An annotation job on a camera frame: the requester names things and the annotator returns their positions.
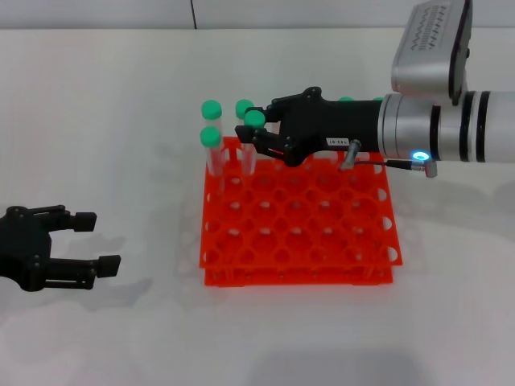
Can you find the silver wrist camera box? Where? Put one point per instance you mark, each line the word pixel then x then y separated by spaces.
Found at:
pixel 426 52

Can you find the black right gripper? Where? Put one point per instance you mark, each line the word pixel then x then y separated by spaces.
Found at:
pixel 330 124

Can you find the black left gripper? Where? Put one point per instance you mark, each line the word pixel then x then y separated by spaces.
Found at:
pixel 20 249

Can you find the orange plastic test tube rack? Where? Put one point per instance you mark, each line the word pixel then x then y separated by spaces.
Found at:
pixel 301 225

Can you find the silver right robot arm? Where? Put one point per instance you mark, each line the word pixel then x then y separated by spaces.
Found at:
pixel 450 128

